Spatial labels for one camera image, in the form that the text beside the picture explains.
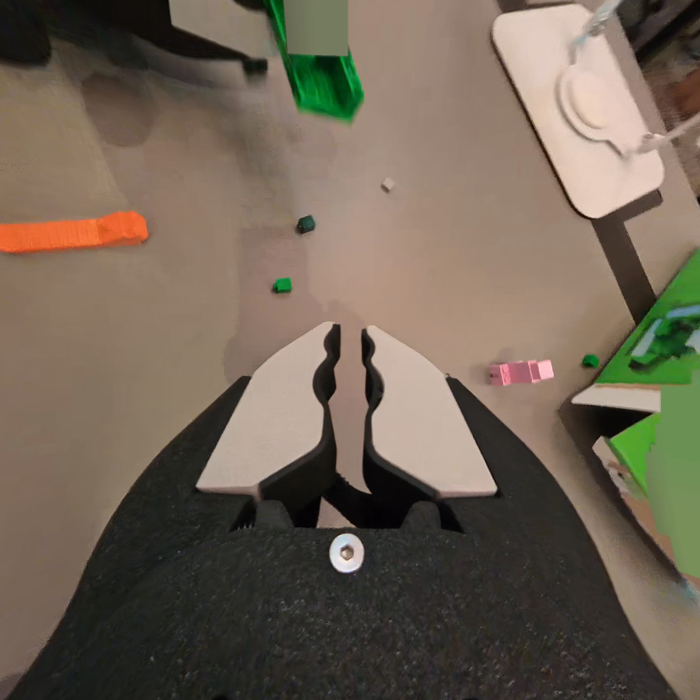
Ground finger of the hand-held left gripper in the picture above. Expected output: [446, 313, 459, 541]
[170, 0, 278, 58]

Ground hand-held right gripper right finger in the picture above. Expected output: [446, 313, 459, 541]
[360, 325, 499, 501]

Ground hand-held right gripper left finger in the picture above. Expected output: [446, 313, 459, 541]
[195, 320, 342, 497]

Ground green brick assembly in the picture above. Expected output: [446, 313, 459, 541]
[262, 0, 365, 122]

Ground pink brick pig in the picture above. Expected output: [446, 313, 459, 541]
[489, 359, 555, 388]

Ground orange brick separator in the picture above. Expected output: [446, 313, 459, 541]
[0, 210, 149, 254]

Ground green toy set box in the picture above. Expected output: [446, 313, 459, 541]
[571, 261, 700, 582]

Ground white round disc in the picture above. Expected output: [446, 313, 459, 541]
[557, 65, 644, 147]

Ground white rounded base plate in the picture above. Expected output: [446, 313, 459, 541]
[490, 4, 666, 220]

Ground white cable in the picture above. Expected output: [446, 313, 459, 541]
[621, 114, 700, 159]
[568, 0, 624, 61]

